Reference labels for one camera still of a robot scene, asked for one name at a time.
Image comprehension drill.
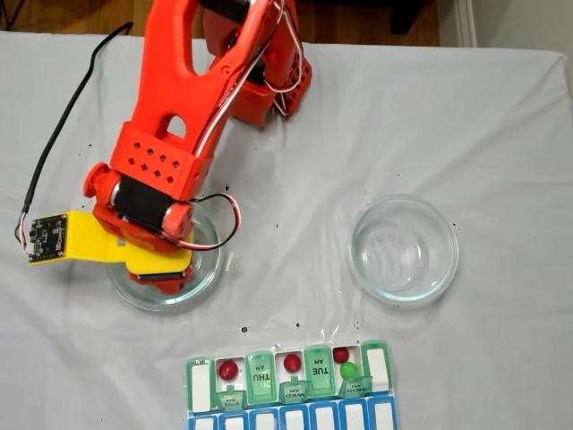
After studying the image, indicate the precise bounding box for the white green blue pill organizer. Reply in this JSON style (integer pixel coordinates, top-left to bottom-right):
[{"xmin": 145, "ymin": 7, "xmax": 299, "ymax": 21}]
[{"xmin": 184, "ymin": 339, "xmax": 399, "ymax": 430}]

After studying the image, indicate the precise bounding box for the large clear glass bowl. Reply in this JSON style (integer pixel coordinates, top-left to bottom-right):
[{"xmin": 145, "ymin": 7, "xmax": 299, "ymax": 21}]
[{"xmin": 104, "ymin": 196, "xmax": 224, "ymax": 313}]

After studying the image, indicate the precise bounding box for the small clear glass bowl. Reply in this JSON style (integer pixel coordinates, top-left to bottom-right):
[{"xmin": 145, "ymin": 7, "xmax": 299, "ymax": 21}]
[{"xmin": 346, "ymin": 193, "xmax": 460, "ymax": 308}]

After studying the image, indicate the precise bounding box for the camera board on yellow mount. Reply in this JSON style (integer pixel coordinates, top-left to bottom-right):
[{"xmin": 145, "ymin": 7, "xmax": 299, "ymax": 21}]
[{"xmin": 27, "ymin": 210, "xmax": 109, "ymax": 268}]

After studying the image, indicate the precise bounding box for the black cable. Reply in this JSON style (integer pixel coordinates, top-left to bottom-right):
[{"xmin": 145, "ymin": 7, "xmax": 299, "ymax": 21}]
[{"xmin": 15, "ymin": 21, "xmax": 134, "ymax": 252}]

